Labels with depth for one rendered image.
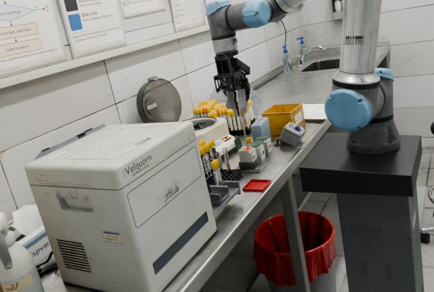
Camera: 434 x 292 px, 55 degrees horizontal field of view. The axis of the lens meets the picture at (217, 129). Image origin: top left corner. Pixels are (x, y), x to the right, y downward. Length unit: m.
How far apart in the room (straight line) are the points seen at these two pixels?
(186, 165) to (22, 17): 0.77
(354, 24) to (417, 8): 2.54
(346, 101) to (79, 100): 0.94
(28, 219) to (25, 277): 0.36
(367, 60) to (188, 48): 1.23
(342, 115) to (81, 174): 0.64
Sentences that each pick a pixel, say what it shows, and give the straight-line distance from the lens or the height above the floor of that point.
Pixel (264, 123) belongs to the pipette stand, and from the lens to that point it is 1.61.
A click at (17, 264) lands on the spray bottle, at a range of 0.96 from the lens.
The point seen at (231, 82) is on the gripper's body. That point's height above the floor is 1.19.
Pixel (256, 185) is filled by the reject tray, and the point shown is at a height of 0.88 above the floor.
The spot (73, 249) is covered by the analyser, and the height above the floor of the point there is 0.98.
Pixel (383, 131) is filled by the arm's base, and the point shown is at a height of 1.00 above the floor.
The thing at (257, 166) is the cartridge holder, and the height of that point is 0.89.
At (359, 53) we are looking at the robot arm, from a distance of 1.08.
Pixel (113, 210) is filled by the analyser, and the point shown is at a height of 1.09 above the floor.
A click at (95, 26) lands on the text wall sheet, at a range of 1.68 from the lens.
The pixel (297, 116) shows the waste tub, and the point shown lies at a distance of 1.73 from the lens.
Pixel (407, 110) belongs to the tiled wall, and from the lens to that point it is 3.76.
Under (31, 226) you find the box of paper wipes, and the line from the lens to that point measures 1.31.
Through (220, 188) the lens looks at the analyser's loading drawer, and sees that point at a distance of 1.18.
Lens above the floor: 1.41
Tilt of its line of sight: 16 degrees down
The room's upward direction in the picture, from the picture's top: 12 degrees counter-clockwise
